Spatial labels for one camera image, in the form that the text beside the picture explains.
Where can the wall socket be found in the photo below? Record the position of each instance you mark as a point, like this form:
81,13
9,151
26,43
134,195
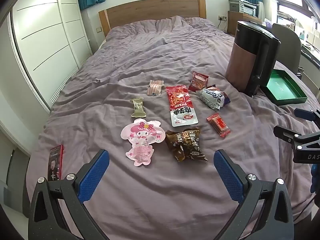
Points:
222,18

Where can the white printer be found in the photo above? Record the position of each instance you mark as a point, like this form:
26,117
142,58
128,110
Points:
243,6

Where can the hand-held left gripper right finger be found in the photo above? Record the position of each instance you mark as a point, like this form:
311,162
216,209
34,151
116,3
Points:
227,177

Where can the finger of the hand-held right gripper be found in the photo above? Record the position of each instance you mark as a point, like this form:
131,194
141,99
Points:
287,134
306,114

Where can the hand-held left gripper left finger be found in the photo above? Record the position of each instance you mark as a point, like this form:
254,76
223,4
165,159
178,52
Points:
96,175

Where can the green cardboard box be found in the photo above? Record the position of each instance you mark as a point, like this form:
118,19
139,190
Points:
282,90

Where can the white desk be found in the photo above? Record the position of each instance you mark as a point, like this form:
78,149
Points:
310,57

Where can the pink cartoon shaped packet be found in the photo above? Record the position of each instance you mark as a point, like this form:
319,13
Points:
141,140

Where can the red smartphone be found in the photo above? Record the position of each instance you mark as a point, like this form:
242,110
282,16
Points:
55,162

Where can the person's right hand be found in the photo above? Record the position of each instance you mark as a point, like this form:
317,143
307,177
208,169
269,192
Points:
316,180

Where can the dark red noodle snack packet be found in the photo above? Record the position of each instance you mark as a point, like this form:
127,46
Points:
198,81

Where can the small red snack packet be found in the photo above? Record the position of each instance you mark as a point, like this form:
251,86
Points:
218,125

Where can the brown snack packet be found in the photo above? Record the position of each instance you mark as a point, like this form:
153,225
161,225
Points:
185,145

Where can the wooden headboard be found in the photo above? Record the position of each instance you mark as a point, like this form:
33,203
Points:
150,11

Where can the white blue snack packet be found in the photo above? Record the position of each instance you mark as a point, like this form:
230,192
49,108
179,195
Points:
213,97

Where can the pink striped candy packet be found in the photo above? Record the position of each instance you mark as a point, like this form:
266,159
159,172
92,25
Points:
155,88

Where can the black and copper kettle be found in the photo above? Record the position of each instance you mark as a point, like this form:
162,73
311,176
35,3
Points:
247,57

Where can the long red white snack packet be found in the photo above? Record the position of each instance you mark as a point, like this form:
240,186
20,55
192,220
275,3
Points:
181,105

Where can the wooden dresser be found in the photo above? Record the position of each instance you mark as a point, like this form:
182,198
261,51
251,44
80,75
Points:
232,22

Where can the olive green small packet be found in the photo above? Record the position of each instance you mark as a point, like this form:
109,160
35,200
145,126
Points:
138,107

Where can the grey chair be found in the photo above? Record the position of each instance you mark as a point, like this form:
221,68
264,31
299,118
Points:
290,40

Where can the white wardrobe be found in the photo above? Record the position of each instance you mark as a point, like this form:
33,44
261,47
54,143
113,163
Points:
50,37

